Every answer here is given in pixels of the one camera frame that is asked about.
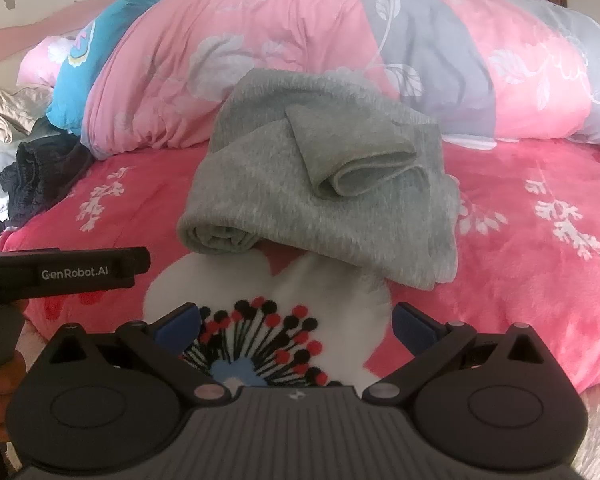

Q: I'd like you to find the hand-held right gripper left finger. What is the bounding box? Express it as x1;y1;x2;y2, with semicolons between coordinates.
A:
47;302;231;407

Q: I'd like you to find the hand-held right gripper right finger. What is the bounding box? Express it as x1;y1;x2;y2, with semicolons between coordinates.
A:
363;302;556;406

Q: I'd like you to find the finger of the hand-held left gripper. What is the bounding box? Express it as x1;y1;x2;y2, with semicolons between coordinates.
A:
122;247;151;288

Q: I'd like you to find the person's left hand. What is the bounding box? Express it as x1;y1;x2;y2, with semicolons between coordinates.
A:
0;352;28;443

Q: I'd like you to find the dark navy garment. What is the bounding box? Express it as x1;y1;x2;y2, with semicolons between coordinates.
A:
0;132;97;231

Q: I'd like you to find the pink floral fleece blanket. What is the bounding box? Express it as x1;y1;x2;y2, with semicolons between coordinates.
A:
0;137;600;396

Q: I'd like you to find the beige garment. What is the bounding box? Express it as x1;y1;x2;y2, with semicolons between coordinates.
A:
0;87;56;146

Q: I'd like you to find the blue patterned blanket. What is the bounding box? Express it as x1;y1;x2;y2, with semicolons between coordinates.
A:
17;0;241;136

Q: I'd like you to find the pink grey floral quilt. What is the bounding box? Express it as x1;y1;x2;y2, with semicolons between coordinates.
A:
82;0;600;161

